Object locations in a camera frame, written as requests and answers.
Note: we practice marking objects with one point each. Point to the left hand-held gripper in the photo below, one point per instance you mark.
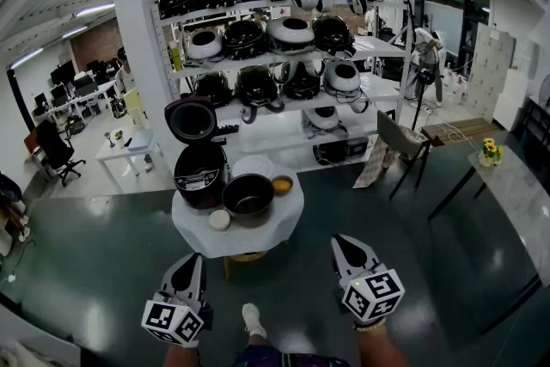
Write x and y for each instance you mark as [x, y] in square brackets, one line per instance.
[172, 320]

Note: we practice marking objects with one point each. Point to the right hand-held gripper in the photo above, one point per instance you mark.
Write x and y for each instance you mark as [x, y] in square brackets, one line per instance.
[374, 294]

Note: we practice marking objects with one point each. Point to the black pot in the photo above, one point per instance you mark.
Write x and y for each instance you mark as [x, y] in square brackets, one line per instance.
[249, 197]

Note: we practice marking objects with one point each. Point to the dark maroon rice cooker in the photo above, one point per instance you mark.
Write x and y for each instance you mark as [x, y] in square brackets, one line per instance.
[199, 167]

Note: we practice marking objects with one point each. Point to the white perforated steamer tray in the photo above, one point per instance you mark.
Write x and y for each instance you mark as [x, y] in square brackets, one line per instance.
[251, 165]

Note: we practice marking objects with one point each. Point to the person's right forearm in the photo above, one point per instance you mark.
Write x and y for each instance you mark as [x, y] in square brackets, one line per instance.
[382, 350]

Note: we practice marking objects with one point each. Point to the person's left forearm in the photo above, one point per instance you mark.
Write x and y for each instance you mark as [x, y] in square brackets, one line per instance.
[180, 356]

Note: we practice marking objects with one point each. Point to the small white round lid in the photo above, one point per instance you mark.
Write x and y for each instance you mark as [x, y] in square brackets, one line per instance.
[219, 220]

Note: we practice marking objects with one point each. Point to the person's white shoe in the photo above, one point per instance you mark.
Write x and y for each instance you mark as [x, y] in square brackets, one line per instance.
[253, 320]

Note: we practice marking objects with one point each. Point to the small white round table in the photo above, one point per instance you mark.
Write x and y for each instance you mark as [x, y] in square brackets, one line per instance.
[258, 240]

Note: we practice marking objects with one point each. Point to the person's leg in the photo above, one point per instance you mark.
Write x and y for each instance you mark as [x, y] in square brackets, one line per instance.
[258, 341]

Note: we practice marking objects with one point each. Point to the beige checked cloth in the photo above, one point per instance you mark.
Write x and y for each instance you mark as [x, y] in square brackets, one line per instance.
[374, 167]

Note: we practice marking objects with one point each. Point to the orange fruit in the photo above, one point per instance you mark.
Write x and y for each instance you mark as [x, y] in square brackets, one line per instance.
[281, 185]

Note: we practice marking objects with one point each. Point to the small brown bowl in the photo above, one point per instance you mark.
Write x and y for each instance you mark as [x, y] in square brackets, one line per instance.
[284, 178]

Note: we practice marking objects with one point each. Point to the black equipment case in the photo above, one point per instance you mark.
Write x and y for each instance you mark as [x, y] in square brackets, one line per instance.
[339, 151]

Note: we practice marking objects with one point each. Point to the purple green patterned clothing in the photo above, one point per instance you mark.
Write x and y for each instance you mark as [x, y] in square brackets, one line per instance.
[292, 359]

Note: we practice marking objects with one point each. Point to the grey shell chair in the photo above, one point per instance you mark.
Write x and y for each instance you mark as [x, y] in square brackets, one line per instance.
[395, 137]

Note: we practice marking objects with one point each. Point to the light blue box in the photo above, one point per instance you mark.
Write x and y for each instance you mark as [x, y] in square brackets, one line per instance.
[141, 142]

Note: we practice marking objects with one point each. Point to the white square side table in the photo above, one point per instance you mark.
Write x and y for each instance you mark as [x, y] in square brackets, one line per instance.
[107, 153]

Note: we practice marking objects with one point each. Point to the black phone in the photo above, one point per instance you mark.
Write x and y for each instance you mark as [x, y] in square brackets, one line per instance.
[127, 142]

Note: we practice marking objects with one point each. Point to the black charger strip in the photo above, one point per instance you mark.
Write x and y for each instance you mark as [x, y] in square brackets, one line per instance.
[227, 130]

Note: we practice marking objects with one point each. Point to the small grey desk stand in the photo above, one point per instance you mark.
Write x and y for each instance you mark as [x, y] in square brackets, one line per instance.
[110, 139]

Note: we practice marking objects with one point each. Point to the wooden slatted bench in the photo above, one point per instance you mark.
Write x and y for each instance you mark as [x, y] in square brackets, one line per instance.
[468, 129]

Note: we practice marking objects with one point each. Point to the yellow flower vase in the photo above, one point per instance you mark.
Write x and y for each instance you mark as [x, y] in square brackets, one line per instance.
[490, 152]

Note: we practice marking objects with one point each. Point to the white power strip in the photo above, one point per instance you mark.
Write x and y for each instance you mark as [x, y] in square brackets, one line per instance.
[9, 278]

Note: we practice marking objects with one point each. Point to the marble top table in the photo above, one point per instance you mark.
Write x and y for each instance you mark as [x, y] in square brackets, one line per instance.
[520, 193]

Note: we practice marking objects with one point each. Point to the pale yellow box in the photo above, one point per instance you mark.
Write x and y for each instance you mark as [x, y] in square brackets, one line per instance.
[135, 107]

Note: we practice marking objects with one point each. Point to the black bag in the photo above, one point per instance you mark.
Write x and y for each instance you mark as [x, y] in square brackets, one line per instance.
[118, 107]

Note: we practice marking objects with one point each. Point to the black office chair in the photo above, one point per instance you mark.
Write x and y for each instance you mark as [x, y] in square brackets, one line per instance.
[53, 146]

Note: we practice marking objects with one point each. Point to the black tripod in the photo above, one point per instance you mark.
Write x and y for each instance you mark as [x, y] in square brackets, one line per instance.
[425, 76]

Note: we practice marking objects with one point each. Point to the long white office desk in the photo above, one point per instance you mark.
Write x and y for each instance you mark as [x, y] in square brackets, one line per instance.
[86, 96]

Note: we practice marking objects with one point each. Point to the white metal shelf rack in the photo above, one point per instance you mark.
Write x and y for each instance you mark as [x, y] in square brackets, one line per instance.
[382, 45]

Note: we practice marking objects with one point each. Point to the yellow green bottle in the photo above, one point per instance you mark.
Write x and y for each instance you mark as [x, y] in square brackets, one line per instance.
[175, 59]

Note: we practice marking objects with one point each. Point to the white cabinet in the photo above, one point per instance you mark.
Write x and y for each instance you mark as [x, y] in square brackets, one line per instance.
[511, 99]

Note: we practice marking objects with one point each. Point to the beige locker cabinet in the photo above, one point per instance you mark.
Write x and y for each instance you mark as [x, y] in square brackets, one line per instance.
[490, 73]

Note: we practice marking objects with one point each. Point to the row of black monitors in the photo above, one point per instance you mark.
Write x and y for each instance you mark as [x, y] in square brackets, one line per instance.
[64, 75]

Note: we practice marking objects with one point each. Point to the black standing fan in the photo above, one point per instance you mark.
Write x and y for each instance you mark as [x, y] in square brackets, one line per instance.
[545, 90]

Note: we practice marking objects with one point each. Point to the ceiling light tube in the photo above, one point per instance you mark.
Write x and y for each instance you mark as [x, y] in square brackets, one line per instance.
[75, 32]
[94, 10]

